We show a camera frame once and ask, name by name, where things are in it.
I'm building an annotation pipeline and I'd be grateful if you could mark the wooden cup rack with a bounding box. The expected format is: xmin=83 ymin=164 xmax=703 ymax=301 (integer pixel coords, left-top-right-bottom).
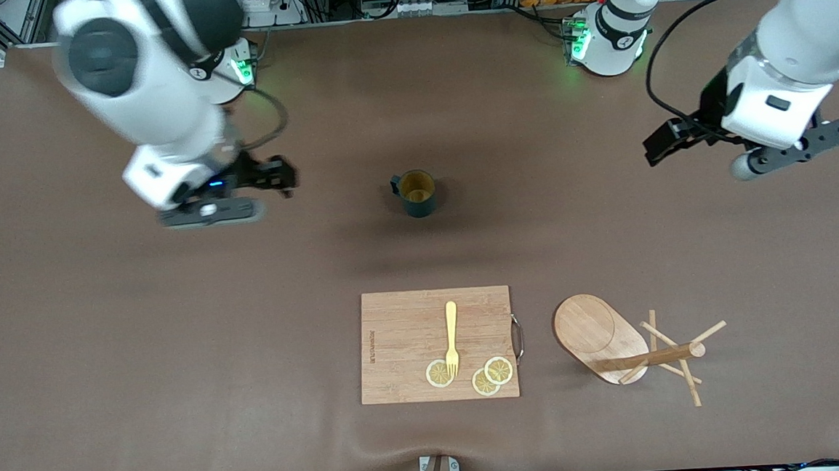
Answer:
xmin=551 ymin=285 xmax=732 ymax=416

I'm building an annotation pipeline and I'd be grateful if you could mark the yellow plastic fork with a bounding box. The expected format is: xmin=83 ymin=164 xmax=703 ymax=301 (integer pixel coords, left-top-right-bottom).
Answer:
xmin=442 ymin=300 xmax=462 ymax=380

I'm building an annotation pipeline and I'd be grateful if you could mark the white power strip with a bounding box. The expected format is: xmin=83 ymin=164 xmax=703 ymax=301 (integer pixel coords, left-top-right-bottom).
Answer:
xmin=239 ymin=0 xmax=305 ymax=28

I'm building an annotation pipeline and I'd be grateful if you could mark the lemon slice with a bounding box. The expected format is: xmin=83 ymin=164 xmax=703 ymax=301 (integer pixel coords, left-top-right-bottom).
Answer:
xmin=425 ymin=358 xmax=457 ymax=390
xmin=483 ymin=355 xmax=515 ymax=387
xmin=471 ymin=367 xmax=502 ymax=398

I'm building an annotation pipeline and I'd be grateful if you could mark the dark teal cup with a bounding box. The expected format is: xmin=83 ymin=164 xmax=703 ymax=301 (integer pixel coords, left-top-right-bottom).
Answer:
xmin=389 ymin=168 xmax=439 ymax=220

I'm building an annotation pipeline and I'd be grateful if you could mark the bamboo cutting board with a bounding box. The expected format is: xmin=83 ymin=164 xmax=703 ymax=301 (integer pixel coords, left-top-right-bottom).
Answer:
xmin=355 ymin=283 xmax=529 ymax=407

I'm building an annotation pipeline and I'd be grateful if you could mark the aluminium frame strut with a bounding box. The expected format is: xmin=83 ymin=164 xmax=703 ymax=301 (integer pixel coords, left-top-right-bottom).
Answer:
xmin=0 ymin=0 xmax=52 ymax=52

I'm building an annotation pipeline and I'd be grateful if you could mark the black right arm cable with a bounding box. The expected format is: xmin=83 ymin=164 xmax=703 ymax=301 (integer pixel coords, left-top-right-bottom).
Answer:
xmin=225 ymin=84 xmax=292 ymax=157

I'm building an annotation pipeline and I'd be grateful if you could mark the brown table mat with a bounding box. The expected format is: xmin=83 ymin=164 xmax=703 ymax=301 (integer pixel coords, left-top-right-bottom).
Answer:
xmin=0 ymin=0 xmax=839 ymax=471

